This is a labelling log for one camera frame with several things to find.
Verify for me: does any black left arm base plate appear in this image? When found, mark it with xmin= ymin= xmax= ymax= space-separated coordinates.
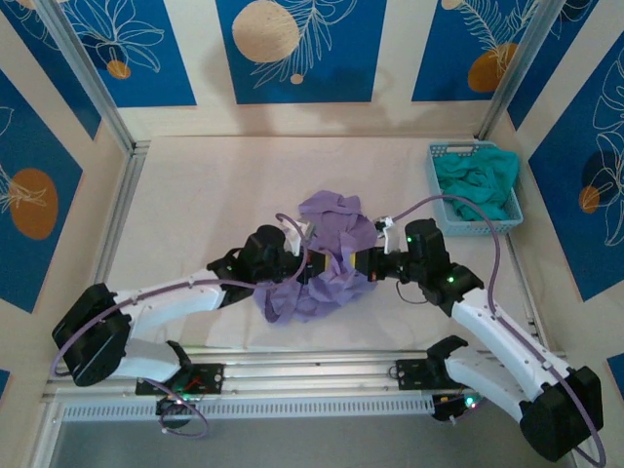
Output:
xmin=135 ymin=363 xmax=225 ymax=397

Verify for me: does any purple t-shirt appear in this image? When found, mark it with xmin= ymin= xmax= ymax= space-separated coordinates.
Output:
xmin=253 ymin=190 xmax=380 ymax=328

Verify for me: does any blue panel with white flower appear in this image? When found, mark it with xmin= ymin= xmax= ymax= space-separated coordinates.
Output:
xmin=60 ymin=0 xmax=198 ymax=109

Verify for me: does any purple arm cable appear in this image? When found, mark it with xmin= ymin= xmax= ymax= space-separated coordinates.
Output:
xmin=51 ymin=213 xmax=313 ymax=439
xmin=387 ymin=194 xmax=608 ymax=467

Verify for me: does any white slotted cable duct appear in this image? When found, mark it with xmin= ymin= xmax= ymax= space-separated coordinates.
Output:
xmin=60 ymin=394 xmax=436 ymax=421

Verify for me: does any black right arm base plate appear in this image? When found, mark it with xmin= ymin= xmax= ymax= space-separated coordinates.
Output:
xmin=395 ymin=358 xmax=487 ymax=392

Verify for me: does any blue panel with fern print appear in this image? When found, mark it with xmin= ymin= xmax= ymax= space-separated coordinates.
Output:
xmin=411 ymin=0 xmax=545 ymax=103

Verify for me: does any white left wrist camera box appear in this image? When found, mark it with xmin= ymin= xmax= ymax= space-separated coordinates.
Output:
xmin=284 ymin=219 xmax=319 ymax=255

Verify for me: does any teal t-shirt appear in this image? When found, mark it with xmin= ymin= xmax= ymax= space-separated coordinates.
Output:
xmin=433 ymin=148 xmax=521 ymax=221

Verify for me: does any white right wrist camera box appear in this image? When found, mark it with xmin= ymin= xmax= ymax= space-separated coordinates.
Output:
xmin=373 ymin=215 xmax=407 ymax=255

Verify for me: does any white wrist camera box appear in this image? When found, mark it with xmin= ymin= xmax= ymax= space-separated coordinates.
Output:
xmin=284 ymin=219 xmax=319 ymax=255
xmin=373 ymin=215 xmax=407 ymax=255

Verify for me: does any long aluminium mounting rail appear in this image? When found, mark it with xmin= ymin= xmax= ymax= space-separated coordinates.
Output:
xmin=41 ymin=348 xmax=581 ymax=402

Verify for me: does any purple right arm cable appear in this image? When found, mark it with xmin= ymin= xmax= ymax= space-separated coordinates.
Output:
xmin=387 ymin=194 xmax=608 ymax=467

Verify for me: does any blue panel with dark circle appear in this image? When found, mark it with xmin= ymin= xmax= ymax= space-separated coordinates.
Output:
xmin=527 ymin=46 xmax=624 ymax=302

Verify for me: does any blue panel with orange oval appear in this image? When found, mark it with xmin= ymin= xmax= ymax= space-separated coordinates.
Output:
xmin=0 ymin=67 xmax=85 ymax=315

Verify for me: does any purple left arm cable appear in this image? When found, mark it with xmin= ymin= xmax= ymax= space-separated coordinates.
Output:
xmin=51 ymin=213 xmax=313 ymax=439

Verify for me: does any blue panel with beige circle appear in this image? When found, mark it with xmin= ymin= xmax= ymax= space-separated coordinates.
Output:
xmin=215 ymin=0 xmax=389 ymax=105

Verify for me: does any light blue plastic basket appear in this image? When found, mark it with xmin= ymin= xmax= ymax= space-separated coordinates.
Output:
xmin=427 ymin=140 xmax=526 ymax=238

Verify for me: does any blue floral wall panel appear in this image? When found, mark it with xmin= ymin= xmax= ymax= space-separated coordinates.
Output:
xmin=506 ymin=0 xmax=601 ymax=132
xmin=0 ymin=0 xmax=102 ymax=141

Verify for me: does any aluminium frame post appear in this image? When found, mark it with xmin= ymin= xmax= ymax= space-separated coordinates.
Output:
xmin=477 ymin=0 xmax=566 ymax=142
xmin=36 ymin=0 xmax=138 ymax=153

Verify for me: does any white table cover sheet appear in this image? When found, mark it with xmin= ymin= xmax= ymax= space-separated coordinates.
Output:
xmin=91 ymin=135 xmax=543 ymax=351

